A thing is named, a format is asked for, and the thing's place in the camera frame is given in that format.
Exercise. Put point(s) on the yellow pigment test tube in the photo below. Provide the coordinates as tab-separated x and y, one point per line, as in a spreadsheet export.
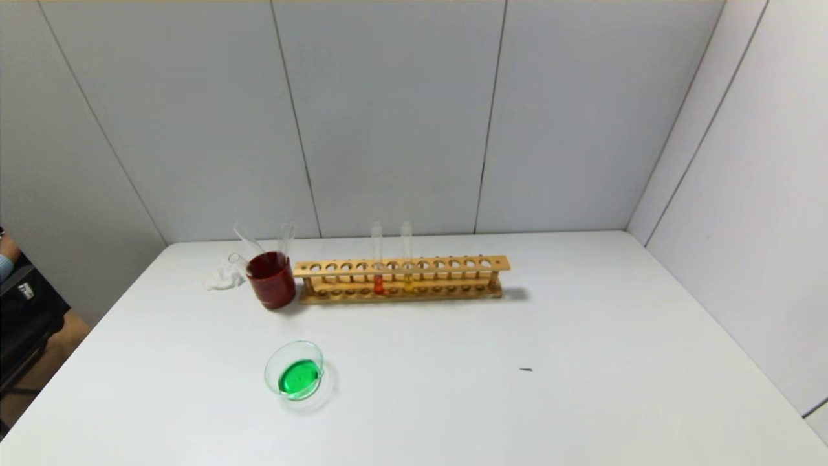
249	243
408	281

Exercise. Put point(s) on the dark red plastic cup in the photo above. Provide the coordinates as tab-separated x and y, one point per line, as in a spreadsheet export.
272	285

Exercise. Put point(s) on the crumpled white tissue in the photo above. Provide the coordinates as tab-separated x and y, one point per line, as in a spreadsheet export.
220	279

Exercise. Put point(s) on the person arm with blue sleeve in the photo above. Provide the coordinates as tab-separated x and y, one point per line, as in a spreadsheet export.
6	249

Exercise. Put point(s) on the wooden test tube rack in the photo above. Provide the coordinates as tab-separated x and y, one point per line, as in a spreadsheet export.
453	264

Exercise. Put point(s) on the clear glass dish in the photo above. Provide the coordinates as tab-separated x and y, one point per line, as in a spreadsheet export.
299	378

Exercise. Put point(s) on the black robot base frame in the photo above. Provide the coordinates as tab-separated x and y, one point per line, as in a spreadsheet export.
19	362

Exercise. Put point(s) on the red pigment test tube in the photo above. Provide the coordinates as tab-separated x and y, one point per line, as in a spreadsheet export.
378	285

